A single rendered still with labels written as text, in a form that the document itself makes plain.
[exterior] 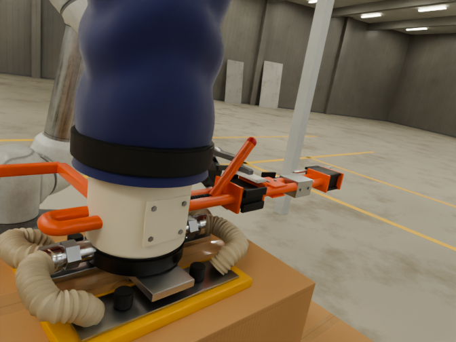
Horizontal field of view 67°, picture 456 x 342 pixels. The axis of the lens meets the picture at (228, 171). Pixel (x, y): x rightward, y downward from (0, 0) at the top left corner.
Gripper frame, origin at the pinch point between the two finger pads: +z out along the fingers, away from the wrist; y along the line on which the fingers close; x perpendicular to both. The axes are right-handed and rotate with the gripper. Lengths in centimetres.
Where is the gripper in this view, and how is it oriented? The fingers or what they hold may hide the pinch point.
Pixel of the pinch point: (249, 191)
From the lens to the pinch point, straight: 79.8
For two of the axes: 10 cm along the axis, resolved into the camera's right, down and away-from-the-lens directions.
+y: -1.6, 9.5, 2.7
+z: 6.7, 3.1, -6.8
